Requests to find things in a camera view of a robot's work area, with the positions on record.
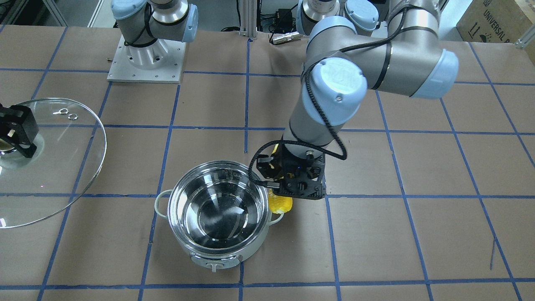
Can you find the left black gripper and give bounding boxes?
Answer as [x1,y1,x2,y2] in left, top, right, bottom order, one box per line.
[256,142,326,200]

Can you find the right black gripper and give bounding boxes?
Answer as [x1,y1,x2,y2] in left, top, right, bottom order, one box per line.
[0,105,39,158]

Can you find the yellow corn cob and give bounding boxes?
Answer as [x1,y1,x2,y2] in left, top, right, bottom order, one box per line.
[268,189,293,214]

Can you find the glass pot lid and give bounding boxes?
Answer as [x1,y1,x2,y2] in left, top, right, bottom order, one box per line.
[0,97,107,229]

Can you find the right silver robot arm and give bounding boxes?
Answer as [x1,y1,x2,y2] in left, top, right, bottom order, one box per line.
[1,0,199,113]

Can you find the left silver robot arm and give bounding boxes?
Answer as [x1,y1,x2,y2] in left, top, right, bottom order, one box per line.
[248,0,459,200]

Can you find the white electric cooking pot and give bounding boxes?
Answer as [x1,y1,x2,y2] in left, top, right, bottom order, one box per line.
[153,160,283,272]

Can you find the silver metal connector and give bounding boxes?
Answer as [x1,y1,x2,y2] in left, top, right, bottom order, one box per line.
[271,32,303,45]

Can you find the black power adapter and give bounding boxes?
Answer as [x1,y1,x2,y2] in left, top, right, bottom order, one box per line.
[274,8,294,27]

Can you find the cardboard box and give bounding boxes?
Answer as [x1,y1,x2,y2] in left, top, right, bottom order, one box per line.
[456,0,535,43]

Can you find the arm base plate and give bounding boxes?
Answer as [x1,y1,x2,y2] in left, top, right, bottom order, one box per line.
[107,37,188,84]

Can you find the aluminium frame post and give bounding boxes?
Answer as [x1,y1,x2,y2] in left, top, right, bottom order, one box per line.
[238,0,259,40]

